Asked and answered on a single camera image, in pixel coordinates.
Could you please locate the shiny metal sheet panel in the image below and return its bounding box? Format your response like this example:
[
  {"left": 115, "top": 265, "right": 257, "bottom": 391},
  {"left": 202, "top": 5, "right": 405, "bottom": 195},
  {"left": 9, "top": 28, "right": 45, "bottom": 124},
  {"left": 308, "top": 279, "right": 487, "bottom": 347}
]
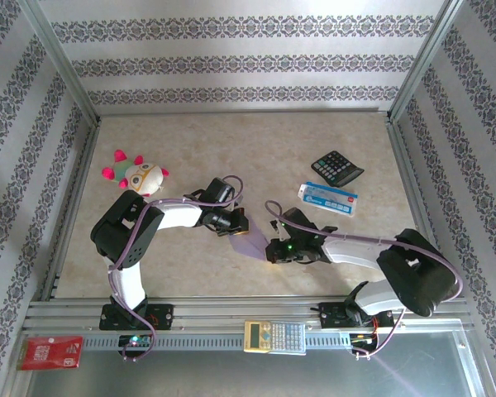
[{"left": 22, "top": 328, "right": 487, "bottom": 397}]

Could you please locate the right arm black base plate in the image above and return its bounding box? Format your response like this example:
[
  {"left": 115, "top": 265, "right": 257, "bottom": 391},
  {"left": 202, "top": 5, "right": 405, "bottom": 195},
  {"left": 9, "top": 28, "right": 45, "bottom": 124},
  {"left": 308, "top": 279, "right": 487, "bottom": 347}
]
[{"left": 317, "top": 301, "right": 394, "bottom": 331}]

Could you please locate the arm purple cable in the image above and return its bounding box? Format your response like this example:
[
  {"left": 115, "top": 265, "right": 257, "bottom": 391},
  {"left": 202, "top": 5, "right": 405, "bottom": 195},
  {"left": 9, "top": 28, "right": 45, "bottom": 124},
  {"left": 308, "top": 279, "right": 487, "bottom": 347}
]
[
  {"left": 107, "top": 175, "right": 245, "bottom": 364},
  {"left": 264, "top": 200, "right": 465, "bottom": 361}
]

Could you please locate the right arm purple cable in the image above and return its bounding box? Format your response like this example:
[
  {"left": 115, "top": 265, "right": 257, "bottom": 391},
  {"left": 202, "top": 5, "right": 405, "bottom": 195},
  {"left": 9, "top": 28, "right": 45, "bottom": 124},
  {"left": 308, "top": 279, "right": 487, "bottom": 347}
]
[{"left": 264, "top": 200, "right": 465, "bottom": 361}]

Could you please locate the black desk calculator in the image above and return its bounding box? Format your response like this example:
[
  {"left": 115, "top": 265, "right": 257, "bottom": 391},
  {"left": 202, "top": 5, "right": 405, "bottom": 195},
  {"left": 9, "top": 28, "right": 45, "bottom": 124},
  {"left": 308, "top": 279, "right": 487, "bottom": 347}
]
[{"left": 310, "top": 150, "right": 365, "bottom": 188}]

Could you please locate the plush toy with pink feet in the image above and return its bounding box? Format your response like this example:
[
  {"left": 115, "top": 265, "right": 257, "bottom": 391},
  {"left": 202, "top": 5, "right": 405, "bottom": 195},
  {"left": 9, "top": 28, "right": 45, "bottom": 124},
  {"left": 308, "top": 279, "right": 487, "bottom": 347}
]
[{"left": 102, "top": 148, "right": 170, "bottom": 198}]

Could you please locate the aluminium frame post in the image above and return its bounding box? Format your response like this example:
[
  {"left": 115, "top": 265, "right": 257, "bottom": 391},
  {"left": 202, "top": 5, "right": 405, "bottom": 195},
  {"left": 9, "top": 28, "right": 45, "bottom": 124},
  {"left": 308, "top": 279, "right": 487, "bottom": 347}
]
[
  {"left": 387, "top": 0, "right": 468, "bottom": 124},
  {"left": 18, "top": 0, "right": 103, "bottom": 125}
]

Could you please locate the blue white cardboard box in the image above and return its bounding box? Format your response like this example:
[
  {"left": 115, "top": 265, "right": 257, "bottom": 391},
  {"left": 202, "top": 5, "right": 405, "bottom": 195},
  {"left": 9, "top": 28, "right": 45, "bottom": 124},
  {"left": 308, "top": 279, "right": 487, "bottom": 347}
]
[{"left": 298, "top": 180, "right": 360, "bottom": 218}]

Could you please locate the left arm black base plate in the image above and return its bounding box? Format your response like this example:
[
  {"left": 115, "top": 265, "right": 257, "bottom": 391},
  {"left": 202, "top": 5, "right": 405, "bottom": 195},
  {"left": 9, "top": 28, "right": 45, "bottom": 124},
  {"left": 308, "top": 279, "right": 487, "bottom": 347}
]
[{"left": 98, "top": 304, "right": 175, "bottom": 332}]

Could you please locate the thin aluminium frame rail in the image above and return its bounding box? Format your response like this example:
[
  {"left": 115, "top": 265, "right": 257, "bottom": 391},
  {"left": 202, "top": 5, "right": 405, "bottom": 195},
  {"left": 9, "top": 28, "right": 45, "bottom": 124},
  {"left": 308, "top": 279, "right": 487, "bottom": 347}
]
[{"left": 95, "top": 107, "right": 392, "bottom": 117}]

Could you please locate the small circuit board with wires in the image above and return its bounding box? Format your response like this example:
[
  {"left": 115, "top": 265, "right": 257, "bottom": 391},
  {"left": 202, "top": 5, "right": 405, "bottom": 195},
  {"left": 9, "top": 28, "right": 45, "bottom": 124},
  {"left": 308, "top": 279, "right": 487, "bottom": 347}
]
[{"left": 350, "top": 330, "right": 378, "bottom": 347}]

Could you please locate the small circuit board with LED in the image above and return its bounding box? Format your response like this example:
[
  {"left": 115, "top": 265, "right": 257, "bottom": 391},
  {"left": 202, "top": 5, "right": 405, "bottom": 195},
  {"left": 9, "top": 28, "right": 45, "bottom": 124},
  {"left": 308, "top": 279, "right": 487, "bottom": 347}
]
[{"left": 118, "top": 333, "right": 154, "bottom": 349}]

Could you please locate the red foil packet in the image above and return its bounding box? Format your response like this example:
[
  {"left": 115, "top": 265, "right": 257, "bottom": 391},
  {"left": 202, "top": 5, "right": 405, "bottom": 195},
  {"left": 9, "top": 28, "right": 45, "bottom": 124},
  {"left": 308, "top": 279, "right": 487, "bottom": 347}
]
[{"left": 16, "top": 335, "right": 84, "bottom": 372}]

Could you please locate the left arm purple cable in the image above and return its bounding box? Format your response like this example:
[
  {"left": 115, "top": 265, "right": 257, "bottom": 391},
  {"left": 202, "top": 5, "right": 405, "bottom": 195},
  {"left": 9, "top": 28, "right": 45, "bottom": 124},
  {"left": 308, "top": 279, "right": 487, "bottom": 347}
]
[{"left": 107, "top": 175, "right": 245, "bottom": 364}]

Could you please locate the yellow grey scientific calculator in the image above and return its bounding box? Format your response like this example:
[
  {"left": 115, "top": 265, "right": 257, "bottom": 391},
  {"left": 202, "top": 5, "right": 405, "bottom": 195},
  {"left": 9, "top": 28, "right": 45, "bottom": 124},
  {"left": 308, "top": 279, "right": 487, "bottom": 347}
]
[{"left": 242, "top": 319, "right": 307, "bottom": 356}]

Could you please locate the grey slotted cable duct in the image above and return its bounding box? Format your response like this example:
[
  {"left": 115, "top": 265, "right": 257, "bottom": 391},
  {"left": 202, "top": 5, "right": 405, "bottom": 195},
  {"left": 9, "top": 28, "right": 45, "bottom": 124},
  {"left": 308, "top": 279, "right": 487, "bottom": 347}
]
[{"left": 82, "top": 333, "right": 356, "bottom": 352}]

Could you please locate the wide aluminium base rail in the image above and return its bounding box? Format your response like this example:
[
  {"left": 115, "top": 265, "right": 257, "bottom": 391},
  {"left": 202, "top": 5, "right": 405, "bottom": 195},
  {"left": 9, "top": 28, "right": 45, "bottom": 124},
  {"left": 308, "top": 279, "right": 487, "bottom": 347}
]
[{"left": 22, "top": 295, "right": 475, "bottom": 332}]

